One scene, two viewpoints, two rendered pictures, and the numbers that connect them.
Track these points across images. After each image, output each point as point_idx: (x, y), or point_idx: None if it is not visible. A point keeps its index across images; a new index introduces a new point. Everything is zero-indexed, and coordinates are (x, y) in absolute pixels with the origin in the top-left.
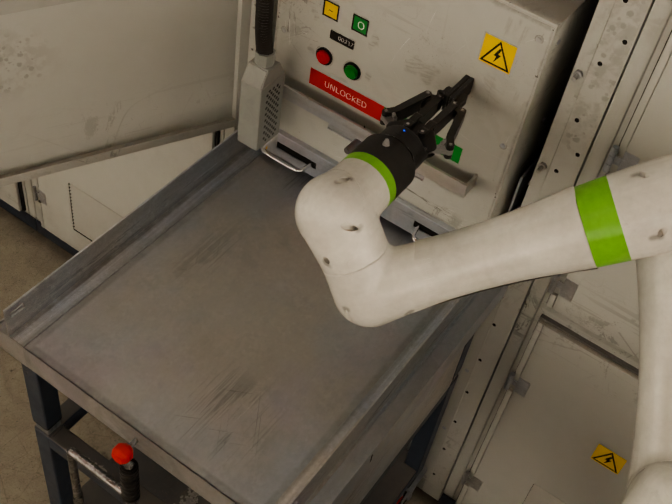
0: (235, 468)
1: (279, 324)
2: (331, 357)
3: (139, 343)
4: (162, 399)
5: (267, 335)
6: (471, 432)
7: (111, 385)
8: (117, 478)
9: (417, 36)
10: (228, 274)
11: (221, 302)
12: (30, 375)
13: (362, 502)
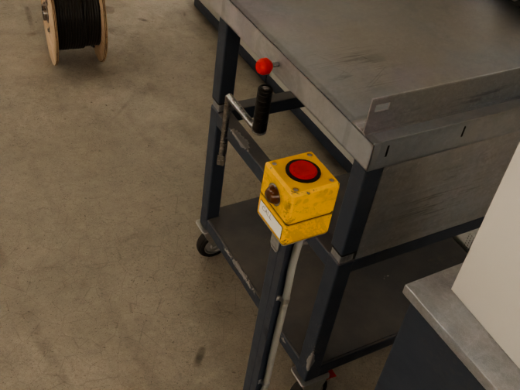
0: (346, 92)
1: (419, 40)
2: (454, 67)
3: (306, 16)
4: (308, 44)
5: (407, 42)
6: None
7: (275, 27)
8: (254, 149)
9: None
10: (391, 8)
11: (379, 18)
12: (221, 39)
13: (441, 236)
